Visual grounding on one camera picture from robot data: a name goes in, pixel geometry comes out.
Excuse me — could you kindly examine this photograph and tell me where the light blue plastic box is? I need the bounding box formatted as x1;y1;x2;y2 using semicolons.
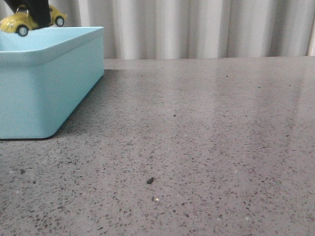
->
0;27;104;139

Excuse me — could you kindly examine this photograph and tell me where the small black debris piece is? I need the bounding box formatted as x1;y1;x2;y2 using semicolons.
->
146;177;155;184

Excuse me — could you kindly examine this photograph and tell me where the yellow toy beetle car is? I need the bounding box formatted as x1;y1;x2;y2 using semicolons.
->
0;4;67;36

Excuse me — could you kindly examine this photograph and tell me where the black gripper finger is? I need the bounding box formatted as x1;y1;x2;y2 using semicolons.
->
4;0;51;27

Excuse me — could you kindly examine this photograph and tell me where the white pleated curtain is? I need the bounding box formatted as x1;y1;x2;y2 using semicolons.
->
0;0;315;60

